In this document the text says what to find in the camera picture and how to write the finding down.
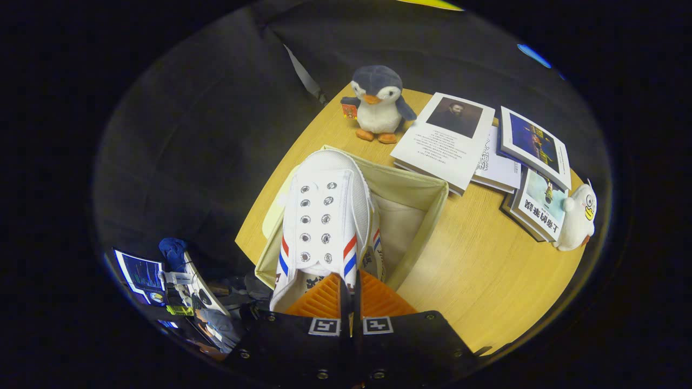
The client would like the white duck plush toy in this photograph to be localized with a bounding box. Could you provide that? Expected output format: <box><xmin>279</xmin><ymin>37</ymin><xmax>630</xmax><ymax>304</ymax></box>
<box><xmin>553</xmin><ymin>180</ymin><xmax>597</xmax><ymax>252</ymax></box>

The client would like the lit monitor screen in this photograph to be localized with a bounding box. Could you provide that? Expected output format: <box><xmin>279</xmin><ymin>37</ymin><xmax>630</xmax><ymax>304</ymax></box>
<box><xmin>112</xmin><ymin>247</ymin><xmax>167</xmax><ymax>307</ymax></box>

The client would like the grey penguin plush toy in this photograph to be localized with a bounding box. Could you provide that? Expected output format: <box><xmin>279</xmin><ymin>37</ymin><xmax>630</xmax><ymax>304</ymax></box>
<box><xmin>341</xmin><ymin>65</ymin><xmax>417</xmax><ymax>144</ymax></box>

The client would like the plain white text book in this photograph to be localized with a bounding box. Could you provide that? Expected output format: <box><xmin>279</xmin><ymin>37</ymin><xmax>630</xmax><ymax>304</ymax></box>
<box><xmin>470</xmin><ymin>127</ymin><xmax>522</xmax><ymax>194</ymax></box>

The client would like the sky blue cover book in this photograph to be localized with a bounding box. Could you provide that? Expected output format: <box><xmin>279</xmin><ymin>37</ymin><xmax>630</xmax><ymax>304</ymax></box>
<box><xmin>509</xmin><ymin>169</ymin><xmax>568</xmax><ymax>242</ymax></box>

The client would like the white grey device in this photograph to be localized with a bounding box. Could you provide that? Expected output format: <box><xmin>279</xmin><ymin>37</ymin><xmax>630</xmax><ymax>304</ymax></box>
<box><xmin>176</xmin><ymin>251</ymin><xmax>232</xmax><ymax>319</ymax></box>

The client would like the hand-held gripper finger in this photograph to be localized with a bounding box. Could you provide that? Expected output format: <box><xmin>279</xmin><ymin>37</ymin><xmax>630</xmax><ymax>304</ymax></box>
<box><xmin>354</xmin><ymin>270</ymin><xmax>480</xmax><ymax>389</ymax></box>
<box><xmin>224</xmin><ymin>272</ymin><xmax>355</xmax><ymax>389</ymax></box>

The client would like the white striped canvas shoe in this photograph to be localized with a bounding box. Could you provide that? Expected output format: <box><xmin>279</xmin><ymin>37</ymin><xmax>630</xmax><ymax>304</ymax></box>
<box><xmin>269</xmin><ymin>150</ymin><xmax>376</xmax><ymax>314</ymax></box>
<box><xmin>370</xmin><ymin>213</ymin><xmax>387</xmax><ymax>284</ymax></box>

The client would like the beige fabric storage box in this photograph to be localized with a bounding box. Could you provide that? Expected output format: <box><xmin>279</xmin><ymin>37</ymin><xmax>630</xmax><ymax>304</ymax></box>
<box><xmin>254</xmin><ymin>144</ymin><xmax>449</xmax><ymax>292</ymax></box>

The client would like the white portrait cover book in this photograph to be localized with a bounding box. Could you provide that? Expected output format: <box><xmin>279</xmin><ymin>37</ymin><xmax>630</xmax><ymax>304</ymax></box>
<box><xmin>390</xmin><ymin>92</ymin><xmax>496</xmax><ymax>196</ymax></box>

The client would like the blue night photo book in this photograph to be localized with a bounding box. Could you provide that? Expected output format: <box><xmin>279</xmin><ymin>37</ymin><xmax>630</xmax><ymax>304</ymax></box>
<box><xmin>496</xmin><ymin>106</ymin><xmax>572</xmax><ymax>191</ymax></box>

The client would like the blue cloth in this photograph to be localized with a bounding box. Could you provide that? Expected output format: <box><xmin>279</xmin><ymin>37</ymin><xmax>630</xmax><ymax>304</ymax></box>
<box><xmin>158</xmin><ymin>238</ymin><xmax>190</xmax><ymax>272</ymax></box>

